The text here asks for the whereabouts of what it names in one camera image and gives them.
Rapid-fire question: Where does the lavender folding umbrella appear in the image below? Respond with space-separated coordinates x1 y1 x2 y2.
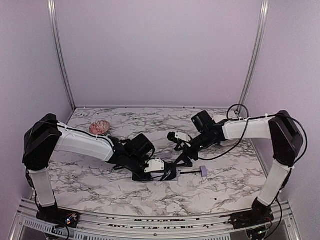
171 166 208 178

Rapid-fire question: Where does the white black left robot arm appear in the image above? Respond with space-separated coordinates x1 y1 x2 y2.
22 113 177 220

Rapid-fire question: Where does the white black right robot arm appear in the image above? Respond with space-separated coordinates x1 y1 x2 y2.
167 110 308 221

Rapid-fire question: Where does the white ringed plate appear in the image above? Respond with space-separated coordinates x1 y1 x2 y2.
212 115 227 124

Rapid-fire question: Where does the red patterned small bowl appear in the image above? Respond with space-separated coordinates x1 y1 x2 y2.
89 120 111 136

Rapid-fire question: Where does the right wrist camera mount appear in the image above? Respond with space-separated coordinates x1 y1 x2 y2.
167 131 192 144

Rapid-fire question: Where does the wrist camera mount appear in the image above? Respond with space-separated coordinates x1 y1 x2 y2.
144 158 165 173
167 131 192 144

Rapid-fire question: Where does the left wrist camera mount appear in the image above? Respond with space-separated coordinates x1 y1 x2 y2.
144 158 165 173

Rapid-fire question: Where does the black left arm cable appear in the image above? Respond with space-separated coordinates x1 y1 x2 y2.
24 119 176 181

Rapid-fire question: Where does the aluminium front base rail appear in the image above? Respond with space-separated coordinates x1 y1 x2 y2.
8 199 301 240

